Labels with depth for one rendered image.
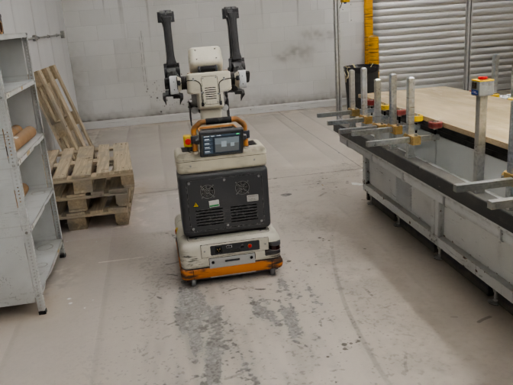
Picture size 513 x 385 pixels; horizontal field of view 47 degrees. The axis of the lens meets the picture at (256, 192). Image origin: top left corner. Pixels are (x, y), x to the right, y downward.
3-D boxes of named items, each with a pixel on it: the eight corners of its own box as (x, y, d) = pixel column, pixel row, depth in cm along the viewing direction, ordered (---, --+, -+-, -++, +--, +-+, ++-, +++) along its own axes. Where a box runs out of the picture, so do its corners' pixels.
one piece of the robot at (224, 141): (251, 159, 349) (252, 127, 334) (192, 166, 344) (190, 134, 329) (248, 148, 358) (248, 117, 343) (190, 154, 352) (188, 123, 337)
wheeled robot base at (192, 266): (284, 270, 362) (282, 233, 355) (182, 285, 352) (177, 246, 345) (263, 234, 426) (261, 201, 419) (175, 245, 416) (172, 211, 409)
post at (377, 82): (376, 152, 390) (375, 79, 376) (374, 150, 393) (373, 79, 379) (381, 151, 391) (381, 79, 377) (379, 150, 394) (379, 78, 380)
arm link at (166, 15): (156, 8, 372) (172, 6, 373) (156, 11, 385) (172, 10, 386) (165, 79, 378) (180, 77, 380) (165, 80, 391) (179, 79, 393)
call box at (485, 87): (479, 98, 256) (479, 80, 254) (470, 96, 263) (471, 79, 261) (493, 96, 257) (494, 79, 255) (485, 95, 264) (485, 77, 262)
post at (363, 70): (362, 137, 412) (362, 67, 398) (361, 136, 415) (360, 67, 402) (367, 137, 413) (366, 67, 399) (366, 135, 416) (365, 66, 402)
